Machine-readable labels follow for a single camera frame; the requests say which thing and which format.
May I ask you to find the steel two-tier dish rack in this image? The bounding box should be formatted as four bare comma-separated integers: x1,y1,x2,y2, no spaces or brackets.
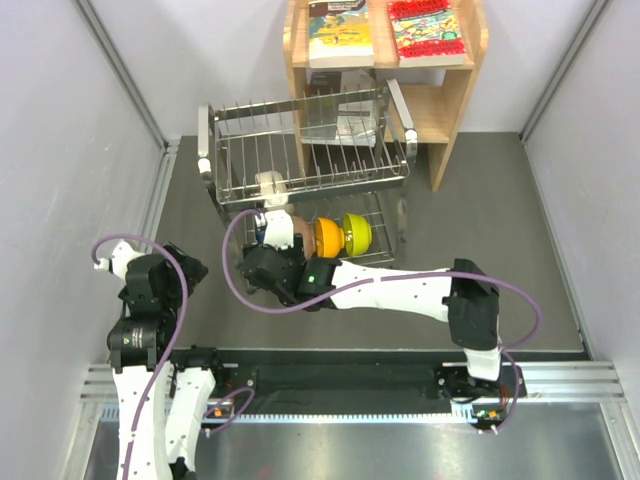
197,79,418,266

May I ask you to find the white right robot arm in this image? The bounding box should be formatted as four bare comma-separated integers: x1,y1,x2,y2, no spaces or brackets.
239,244,504,396

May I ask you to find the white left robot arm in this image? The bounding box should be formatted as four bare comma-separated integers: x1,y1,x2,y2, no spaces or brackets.
92,234,227,479

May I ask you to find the orange bowl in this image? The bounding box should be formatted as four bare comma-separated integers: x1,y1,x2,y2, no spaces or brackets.
314,217,345,258

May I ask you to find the lime green bowl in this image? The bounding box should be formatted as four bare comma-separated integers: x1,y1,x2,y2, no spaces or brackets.
343,213,372,257

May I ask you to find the cream ceramic bowl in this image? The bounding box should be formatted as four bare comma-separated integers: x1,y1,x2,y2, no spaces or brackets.
255,170,289,209

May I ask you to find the wooden shelf unit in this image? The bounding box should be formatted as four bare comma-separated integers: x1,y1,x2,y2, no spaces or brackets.
283,1,489,191

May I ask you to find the yellow blue cover book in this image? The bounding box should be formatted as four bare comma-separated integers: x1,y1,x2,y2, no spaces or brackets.
308,0,374,69

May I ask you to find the red colourful cover book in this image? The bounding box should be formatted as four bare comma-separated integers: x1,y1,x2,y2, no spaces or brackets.
387,1,467,68

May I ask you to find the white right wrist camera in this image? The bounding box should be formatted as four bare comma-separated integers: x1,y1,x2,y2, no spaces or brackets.
253,209,295,250

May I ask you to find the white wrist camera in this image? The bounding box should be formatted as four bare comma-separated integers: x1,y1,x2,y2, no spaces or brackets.
253,209,295,250
94,240,142,280

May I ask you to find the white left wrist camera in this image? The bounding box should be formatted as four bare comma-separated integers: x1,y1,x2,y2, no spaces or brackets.
94,240,142,280

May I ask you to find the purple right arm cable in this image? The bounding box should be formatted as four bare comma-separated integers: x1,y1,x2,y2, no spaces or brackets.
221,208,545,435

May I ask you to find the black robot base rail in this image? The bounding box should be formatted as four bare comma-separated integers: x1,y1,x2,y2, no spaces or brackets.
164,347,526,416

